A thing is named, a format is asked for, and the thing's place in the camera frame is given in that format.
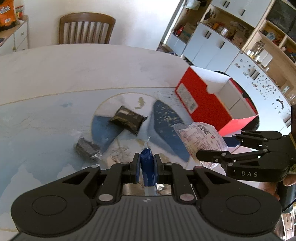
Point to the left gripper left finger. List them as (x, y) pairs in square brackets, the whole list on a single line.
[(112, 180)]

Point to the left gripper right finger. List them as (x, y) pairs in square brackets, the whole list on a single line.
[(178, 178)]

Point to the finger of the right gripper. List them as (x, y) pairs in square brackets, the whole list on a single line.
[(252, 139), (248, 159)]

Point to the blue wet wipes packet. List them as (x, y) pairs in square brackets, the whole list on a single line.
[(147, 167)]

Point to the pink snack packet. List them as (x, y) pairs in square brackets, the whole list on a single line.
[(200, 136)]

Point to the black foil packet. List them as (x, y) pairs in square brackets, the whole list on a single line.
[(127, 119)]

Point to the person right hand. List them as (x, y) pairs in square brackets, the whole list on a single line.
[(271, 188)]

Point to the red cardboard box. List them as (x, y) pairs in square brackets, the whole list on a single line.
[(216, 99)]

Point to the cardboard box in cabinet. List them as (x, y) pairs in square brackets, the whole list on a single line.
[(187, 31)]

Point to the brown wooden chair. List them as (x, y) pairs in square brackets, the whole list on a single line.
[(85, 28)]

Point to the white drawer sideboard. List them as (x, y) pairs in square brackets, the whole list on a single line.
[(15, 39)]

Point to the orange chips bag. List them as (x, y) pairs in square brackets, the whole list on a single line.
[(7, 15)]

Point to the white wall cabinet unit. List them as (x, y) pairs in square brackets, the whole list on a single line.
[(235, 37)]

